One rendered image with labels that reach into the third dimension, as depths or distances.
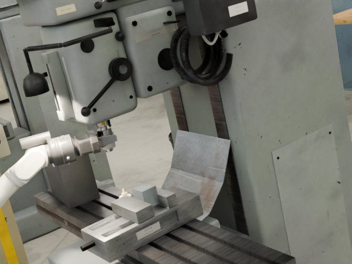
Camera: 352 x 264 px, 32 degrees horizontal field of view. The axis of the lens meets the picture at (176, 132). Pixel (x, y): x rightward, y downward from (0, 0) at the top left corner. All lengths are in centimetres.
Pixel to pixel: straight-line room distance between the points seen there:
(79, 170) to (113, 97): 46
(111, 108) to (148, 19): 29
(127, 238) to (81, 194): 51
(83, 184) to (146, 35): 65
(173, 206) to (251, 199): 35
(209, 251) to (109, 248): 28
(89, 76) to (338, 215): 109
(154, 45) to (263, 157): 53
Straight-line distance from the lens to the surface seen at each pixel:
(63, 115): 192
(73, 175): 227
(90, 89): 186
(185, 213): 193
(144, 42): 193
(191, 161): 225
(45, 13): 182
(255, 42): 204
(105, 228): 188
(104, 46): 188
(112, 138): 199
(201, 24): 175
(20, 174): 196
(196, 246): 180
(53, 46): 175
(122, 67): 187
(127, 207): 187
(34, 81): 183
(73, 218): 222
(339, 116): 235
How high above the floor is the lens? 176
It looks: 16 degrees down
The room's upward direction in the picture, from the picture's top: 13 degrees counter-clockwise
